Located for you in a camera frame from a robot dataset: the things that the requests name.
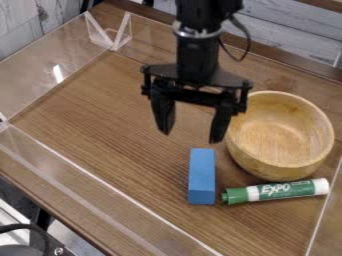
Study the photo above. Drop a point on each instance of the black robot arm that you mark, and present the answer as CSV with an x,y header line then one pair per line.
x,y
199,18

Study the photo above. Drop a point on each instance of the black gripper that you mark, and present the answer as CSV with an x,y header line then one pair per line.
x,y
195,80

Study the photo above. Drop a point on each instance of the clear acrylic tray wall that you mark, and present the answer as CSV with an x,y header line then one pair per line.
x,y
120,226

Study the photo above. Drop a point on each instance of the blue rectangular block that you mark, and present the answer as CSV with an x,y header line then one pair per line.
x,y
202,176

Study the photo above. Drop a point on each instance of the brown wooden bowl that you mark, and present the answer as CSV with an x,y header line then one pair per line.
x,y
280,140

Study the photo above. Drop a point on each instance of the green Expo marker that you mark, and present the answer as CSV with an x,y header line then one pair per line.
x,y
274,191

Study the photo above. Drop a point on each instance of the clear acrylic corner bracket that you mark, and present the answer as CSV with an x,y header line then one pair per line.
x,y
109,38

